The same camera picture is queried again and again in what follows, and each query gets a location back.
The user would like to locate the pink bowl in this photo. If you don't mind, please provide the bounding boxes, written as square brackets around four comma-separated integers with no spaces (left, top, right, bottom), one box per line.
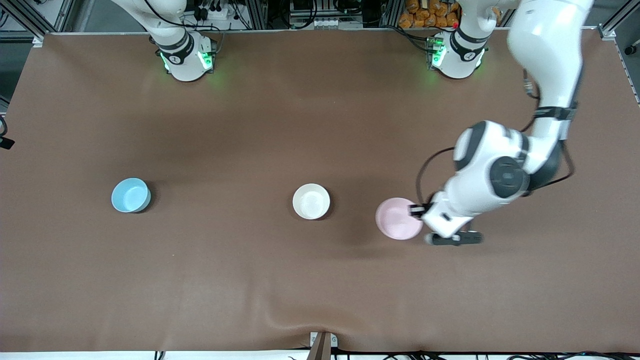
[375,197,425,241]

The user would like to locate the light blue bowl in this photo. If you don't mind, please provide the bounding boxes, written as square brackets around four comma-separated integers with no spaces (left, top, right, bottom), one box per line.
[111,177,152,214]

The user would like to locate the white bowl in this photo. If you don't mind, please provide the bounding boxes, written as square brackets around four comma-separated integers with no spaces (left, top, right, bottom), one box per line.
[292,183,331,220]

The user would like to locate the brown table cover mat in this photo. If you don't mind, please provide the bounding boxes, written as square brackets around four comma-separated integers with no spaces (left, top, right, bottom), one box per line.
[0,29,640,353]

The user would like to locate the orange items crate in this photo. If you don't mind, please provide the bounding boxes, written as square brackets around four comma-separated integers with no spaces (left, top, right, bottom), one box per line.
[398,0,461,29]

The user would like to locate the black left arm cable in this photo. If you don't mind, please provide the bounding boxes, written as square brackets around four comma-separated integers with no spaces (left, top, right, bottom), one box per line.
[416,70,576,207]

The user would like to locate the aluminium frame profile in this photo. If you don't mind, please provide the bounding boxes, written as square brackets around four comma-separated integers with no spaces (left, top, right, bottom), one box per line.
[0,0,76,48]
[596,0,640,106]

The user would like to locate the metal clamp bracket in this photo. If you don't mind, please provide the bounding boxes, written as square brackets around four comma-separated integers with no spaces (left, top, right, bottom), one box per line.
[307,331,339,360]

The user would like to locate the black base cable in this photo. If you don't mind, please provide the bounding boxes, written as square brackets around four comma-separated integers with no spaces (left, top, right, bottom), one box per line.
[387,25,433,53]

